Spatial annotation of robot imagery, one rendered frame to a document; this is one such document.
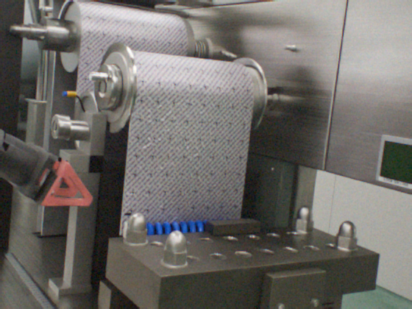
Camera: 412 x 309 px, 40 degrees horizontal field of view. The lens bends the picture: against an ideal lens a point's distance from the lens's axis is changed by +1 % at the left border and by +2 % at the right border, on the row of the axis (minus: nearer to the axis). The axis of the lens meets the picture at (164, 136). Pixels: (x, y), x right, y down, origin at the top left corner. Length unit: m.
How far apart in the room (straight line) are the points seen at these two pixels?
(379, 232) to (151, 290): 3.29
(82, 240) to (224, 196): 0.26
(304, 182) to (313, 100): 0.32
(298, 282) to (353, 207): 3.26
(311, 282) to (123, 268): 0.27
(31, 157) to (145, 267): 0.22
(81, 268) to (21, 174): 0.26
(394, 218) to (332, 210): 0.50
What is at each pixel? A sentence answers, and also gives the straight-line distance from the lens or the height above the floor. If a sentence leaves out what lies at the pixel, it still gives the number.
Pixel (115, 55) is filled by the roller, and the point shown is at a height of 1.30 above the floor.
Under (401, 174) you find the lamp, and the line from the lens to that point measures 0.89.
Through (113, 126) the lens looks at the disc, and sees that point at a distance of 0.92.
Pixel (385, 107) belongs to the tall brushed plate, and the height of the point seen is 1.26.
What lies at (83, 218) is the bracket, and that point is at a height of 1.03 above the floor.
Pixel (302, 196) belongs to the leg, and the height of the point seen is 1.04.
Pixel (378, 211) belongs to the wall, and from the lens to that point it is 3.96.
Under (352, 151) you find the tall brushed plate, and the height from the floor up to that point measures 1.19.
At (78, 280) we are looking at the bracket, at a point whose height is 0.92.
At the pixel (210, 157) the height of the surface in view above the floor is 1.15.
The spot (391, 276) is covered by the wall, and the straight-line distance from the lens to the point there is 3.96.
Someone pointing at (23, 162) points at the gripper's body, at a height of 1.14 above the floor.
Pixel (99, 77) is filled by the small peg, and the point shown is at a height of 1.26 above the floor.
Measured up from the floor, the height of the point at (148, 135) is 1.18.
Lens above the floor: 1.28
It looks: 6 degrees down
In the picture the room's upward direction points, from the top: 6 degrees clockwise
